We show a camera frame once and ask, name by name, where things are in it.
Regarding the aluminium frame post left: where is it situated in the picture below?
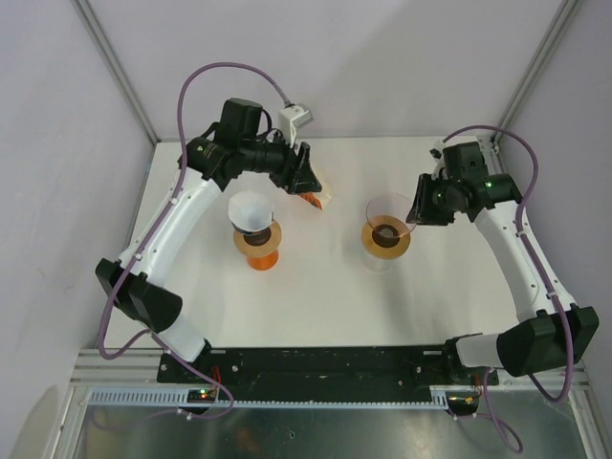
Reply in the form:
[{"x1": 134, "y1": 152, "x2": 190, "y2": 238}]
[{"x1": 71, "y1": 0, "x2": 160, "y2": 146}]

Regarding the orange glass carafe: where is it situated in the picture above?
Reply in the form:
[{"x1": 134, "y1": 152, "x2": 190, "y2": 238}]
[{"x1": 247, "y1": 250, "x2": 279, "y2": 271}]

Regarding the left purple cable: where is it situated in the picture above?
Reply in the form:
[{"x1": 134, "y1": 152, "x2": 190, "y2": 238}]
[{"x1": 97, "y1": 61, "x2": 295, "y2": 426}]

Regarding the clear glass carafe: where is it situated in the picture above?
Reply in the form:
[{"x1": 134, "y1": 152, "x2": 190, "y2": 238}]
[{"x1": 363, "y1": 252, "x2": 394, "y2": 273}]

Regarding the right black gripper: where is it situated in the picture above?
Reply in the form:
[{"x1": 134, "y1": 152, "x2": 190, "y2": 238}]
[{"x1": 406, "y1": 173, "x2": 461, "y2": 227}]

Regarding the purple cable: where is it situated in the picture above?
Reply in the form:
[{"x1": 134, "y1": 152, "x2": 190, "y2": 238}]
[
  {"x1": 97, "y1": 61, "x2": 295, "y2": 426},
  {"x1": 442, "y1": 124, "x2": 575, "y2": 453}
]

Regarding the aluminium frame post right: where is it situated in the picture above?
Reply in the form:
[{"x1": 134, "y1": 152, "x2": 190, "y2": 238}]
[{"x1": 497, "y1": 0, "x2": 584, "y2": 129}]

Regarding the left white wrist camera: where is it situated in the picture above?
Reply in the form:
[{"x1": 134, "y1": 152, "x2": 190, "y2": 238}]
[{"x1": 277, "y1": 103, "x2": 314, "y2": 147}]

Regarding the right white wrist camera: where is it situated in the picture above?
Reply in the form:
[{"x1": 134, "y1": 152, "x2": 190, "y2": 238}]
[{"x1": 429, "y1": 140, "x2": 447, "y2": 180}]

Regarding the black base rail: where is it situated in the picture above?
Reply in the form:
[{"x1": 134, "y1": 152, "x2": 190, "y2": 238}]
[{"x1": 157, "y1": 344, "x2": 498, "y2": 401}]

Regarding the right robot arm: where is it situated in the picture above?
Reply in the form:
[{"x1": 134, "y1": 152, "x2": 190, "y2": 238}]
[{"x1": 405, "y1": 142, "x2": 600, "y2": 383}]

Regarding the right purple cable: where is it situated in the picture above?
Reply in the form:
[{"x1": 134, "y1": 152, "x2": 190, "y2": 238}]
[{"x1": 442, "y1": 124, "x2": 575, "y2": 453}]

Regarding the aluminium frame post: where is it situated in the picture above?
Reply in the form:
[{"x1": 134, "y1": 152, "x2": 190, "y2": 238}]
[
  {"x1": 497, "y1": 0, "x2": 584, "y2": 129},
  {"x1": 71, "y1": 0, "x2": 160, "y2": 146}
]

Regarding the white cable duct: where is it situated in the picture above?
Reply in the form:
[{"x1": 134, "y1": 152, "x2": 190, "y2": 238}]
[{"x1": 85, "y1": 384, "x2": 506, "y2": 411}]

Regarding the orange coffee filter box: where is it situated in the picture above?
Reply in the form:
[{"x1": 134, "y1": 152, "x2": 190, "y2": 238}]
[{"x1": 298, "y1": 177, "x2": 333, "y2": 210}]

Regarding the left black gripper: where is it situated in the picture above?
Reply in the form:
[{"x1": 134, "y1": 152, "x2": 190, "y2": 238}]
[{"x1": 240, "y1": 127, "x2": 321, "y2": 195}]

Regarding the wooden dripper stand ring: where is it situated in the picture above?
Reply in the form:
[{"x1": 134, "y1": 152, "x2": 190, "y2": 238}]
[{"x1": 232, "y1": 220, "x2": 282, "y2": 260}]

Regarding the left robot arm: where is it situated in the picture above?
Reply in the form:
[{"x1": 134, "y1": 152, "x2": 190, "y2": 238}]
[{"x1": 96, "y1": 98, "x2": 322, "y2": 383}]

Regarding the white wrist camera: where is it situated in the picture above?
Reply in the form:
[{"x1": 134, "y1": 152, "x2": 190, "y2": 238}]
[
  {"x1": 277, "y1": 103, "x2": 314, "y2": 147},
  {"x1": 429, "y1": 140, "x2": 447, "y2": 180}
]

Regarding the white paper coffee filter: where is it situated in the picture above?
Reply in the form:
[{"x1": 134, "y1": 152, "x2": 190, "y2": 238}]
[{"x1": 228, "y1": 191, "x2": 274, "y2": 230}]

